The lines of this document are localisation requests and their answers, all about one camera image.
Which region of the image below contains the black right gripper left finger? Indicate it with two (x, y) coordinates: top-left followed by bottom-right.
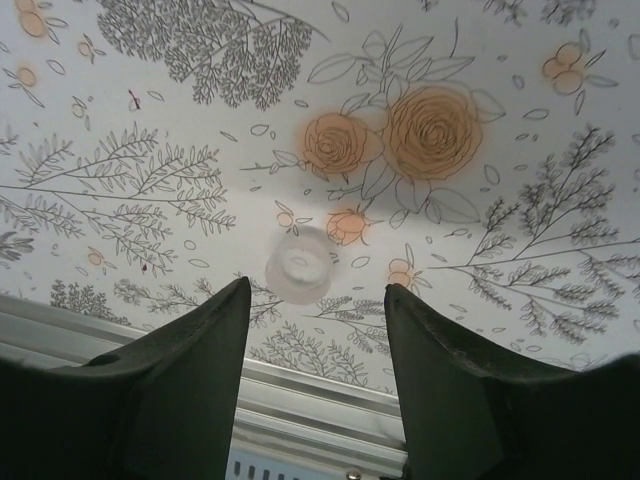
(0, 276), (252, 480)

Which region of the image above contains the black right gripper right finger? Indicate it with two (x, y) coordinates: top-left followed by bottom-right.
(383, 282), (640, 480)

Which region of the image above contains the translucent white bottle cap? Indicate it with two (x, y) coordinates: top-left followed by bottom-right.
(263, 224), (332, 306)

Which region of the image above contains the floral patterned table cover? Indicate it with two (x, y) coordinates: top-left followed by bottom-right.
(0, 0), (640, 396)

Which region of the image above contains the wide grooved aluminium rail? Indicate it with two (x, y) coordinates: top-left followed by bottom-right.
(0, 293), (409, 451)

